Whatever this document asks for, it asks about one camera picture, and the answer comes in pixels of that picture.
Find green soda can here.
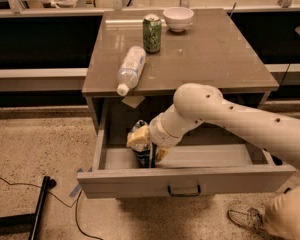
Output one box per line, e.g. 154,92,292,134
143,14,162,53

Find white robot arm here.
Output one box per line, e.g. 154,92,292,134
127,83,300,170

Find paper label under counter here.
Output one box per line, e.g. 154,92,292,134
122,96,145,108

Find black floor cable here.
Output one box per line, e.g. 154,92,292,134
0,168,104,240

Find white sneaker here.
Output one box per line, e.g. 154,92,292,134
228,205,264,230

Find black drawer handle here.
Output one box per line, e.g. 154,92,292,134
167,185,201,198

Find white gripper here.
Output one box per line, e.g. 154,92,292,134
127,115,179,162

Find open grey drawer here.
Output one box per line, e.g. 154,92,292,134
76,95,296,200

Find grey cabinet with counter top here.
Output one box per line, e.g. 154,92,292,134
82,9,278,126

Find white ceramic bowl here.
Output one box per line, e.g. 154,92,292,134
163,7,194,32

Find blue floor tape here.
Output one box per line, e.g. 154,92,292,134
69,167,92,198

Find beige trouser leg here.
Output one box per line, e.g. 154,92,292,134
263,185,300,240

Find blue chip bag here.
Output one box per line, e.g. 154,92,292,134
126,120,153,168

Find black metal stand leg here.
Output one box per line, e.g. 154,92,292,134
0,176,56,240

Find clear plastic water bottle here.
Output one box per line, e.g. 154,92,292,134
117,46,146,96

